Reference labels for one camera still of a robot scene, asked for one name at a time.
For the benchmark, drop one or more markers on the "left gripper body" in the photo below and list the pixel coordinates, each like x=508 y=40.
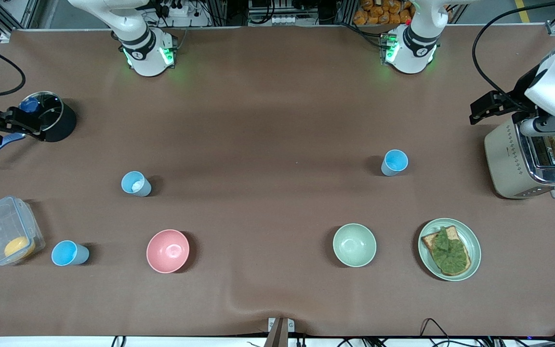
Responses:
x=520 y=95

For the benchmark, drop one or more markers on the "blue cup with white filling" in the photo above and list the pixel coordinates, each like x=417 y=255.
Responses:
x=138 y=185

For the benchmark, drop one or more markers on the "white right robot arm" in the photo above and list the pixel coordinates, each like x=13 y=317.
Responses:
x=142 y=48

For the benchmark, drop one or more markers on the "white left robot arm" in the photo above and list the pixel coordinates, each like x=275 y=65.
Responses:
x=415 y=43

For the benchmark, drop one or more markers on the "glass lid blue knob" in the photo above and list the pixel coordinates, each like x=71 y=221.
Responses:
x=29 y=104

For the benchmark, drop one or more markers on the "beige chrome toaster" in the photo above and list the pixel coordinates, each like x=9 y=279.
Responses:
x=504 y=164

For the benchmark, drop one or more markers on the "yellow round food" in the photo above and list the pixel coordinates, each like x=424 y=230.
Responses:
x=17 y=247

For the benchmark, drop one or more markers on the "pale green plate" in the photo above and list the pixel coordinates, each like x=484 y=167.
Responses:
x=473 y=241

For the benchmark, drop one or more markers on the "toast slice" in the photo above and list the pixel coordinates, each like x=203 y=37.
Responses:
x=429 y=239

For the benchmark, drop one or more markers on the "bag of orange buns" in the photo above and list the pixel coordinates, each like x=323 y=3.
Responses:
x=378 y=12

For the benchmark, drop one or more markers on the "green lettuce leaf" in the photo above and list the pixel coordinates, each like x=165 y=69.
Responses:
x=451 y=255

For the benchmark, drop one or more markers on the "white power strip with plugs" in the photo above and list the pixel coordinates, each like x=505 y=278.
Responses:
x=177 y=9

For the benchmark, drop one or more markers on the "pale green bowl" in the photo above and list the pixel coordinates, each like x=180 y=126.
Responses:
x=354 y=245

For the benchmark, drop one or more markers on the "pink bowl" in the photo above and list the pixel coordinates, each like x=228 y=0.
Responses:
x=167 y=250

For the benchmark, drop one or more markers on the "white connector strip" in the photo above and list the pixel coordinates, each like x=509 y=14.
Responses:
x=284 y=20

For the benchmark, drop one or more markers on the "aluminium frame profile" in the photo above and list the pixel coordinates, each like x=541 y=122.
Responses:
x=28 y=14

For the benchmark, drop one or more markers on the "metal table bracket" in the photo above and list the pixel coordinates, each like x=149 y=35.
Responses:
x=280 y=332

